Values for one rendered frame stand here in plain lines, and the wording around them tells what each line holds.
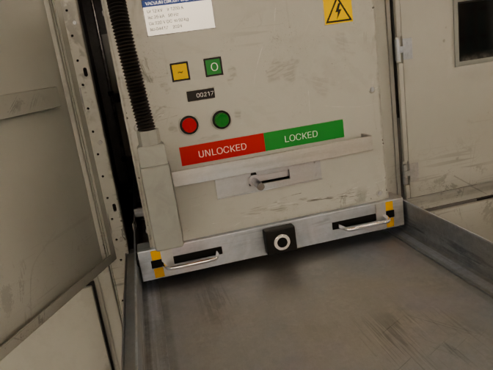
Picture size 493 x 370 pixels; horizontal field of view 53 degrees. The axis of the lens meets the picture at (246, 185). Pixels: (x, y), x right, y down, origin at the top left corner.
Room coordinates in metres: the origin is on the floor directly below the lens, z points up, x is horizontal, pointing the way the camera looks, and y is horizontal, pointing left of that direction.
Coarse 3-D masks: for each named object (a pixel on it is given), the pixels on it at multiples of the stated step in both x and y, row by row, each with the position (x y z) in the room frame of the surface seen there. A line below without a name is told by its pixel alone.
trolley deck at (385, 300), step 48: (336, 240) 0.98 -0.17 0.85; (384, 240) 0.95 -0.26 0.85; (192, 288) 0.85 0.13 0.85; (240, 288) 0.82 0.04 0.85; (288, 288) 0.80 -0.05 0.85; (336, 288) 0.77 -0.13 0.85; (384, 288) 0.75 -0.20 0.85; (432, 288) 0.73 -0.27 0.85; (192, 336) 0.68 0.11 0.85; (240, 336) 0.66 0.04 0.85; (288, 336) 0.65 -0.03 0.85; (336, 336) 0.63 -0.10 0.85; (384, 336) 0.61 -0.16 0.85; (432, 336) 0.60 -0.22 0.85; (480, 336) 0.58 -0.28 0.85
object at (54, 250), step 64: (0, 0) 0.95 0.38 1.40; (0, 64) 0.91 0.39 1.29; (64, 64) 1.08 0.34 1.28; (0, 128) 0.87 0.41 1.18; (64, 128) 1.04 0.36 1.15; (0, 192) 0.83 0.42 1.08; (64, 192) 0.99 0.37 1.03; (0, 256) 0.79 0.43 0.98; (64, 256) 0.95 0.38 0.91; (0, 320) 0.76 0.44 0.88
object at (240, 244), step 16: (352, 208) 0.95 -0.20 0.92; (368, 208) 0.95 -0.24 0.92; (400, 208) 0.97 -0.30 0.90; (272, 224) 0.92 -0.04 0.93; (304, 224) 0.93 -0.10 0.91; (320, 224) 0.93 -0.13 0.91; (336, 224) 0.94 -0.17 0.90; (352, 224) 0.95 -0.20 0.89; (400, 224) 0.96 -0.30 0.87; (192, 240) 0.89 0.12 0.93; (208, 240) 0.89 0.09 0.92; (224, 240) 0.90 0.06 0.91; (240, 240) 0.90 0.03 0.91; (256, 240) 0.91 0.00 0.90; (304, 240) 0.93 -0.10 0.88; (320, 240) 0.93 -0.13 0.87; (144, 256) 0.87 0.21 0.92; (176, 256) 0.88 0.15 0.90; (192, 256) 0.89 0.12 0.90; (208, 256) 0.89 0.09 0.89; (224, 256) 0.90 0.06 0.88; (240, 256) 0.90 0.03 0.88; (256, 256) 0.91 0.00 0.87; (144, 272) 0.87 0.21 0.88; (176, 272) 0.88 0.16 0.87
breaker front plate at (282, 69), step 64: (128, 0) 0.89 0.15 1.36; (256, 0) 0.93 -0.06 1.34; (320, 0) 0.95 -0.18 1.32; (192, 64) 0.91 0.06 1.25; (256, 64) 0.93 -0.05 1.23; (320, 64) 0.95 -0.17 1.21; (128, 128) 0.88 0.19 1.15; (256, 128) 0.93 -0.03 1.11; (192, 192) 0.90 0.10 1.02; (256, 192) 0.92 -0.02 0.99; (320, 192) 0.95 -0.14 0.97; (384, 192) 0.97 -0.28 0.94
